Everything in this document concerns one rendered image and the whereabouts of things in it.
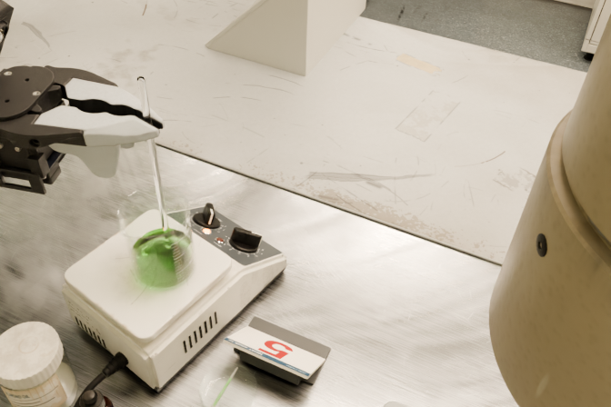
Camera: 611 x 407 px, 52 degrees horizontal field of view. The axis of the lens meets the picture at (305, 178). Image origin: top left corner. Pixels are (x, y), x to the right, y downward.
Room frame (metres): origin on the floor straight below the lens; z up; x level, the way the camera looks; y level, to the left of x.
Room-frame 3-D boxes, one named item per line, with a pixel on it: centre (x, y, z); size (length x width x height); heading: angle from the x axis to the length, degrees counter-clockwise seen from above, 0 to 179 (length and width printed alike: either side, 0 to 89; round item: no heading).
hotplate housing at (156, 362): (0.40, 0.13, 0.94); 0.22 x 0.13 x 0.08; 144
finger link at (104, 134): (0.38, 0.17, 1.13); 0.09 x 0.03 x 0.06; 78
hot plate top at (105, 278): (0.38, 0.15, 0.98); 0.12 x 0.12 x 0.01; 54
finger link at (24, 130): (0.38, 0.21, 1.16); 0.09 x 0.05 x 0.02; 78
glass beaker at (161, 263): (0.38, 0.13, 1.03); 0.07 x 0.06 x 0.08; 148
